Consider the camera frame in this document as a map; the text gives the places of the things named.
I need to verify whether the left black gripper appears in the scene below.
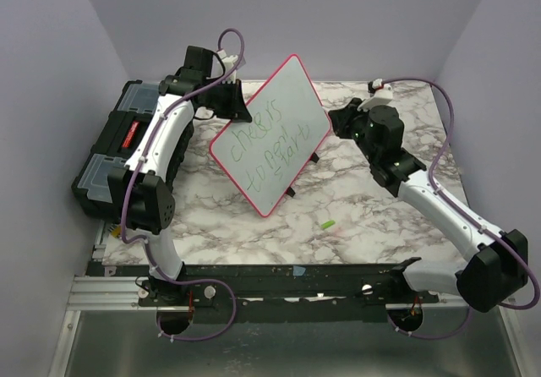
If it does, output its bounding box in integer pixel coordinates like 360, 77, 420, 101
201, 79, 251, 123

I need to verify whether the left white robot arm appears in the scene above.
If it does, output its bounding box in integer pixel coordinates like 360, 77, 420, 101
107, 46, 252, 305

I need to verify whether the blue tape piece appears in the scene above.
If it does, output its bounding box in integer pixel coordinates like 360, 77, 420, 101
292, 265, 306, 277

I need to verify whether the black toolbox with clear lids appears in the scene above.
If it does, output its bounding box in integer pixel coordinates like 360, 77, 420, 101
70, 79, 196, 221

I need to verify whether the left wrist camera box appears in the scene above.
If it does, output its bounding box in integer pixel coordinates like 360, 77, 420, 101
217, 49, 245, 83

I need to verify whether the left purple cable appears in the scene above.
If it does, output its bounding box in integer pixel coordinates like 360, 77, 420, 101
120, 28, 247, 344

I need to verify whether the pink framed whiteboard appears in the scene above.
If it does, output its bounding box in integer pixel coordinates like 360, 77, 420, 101
209, 54, 331, 217

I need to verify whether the small yellow metal part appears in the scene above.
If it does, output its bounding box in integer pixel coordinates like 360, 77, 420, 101
108, 225, 122, 238

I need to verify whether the wire whiteboard stand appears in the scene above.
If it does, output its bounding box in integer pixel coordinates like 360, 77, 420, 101
285, 151, 321, 199

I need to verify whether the aluminium extrusion rail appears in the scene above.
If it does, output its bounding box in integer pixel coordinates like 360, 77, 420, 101
67, 275, 147, 310

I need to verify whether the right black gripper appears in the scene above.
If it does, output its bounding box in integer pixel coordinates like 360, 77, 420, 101
330, 97, 380, 163

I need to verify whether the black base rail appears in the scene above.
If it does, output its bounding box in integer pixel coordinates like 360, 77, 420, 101
85, 261, 438, 330

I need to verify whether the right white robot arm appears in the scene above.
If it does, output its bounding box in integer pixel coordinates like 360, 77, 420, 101
329, 98, 527, 313

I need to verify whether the green marker cap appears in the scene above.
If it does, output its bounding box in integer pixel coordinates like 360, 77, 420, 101
320, 220, 336, 230

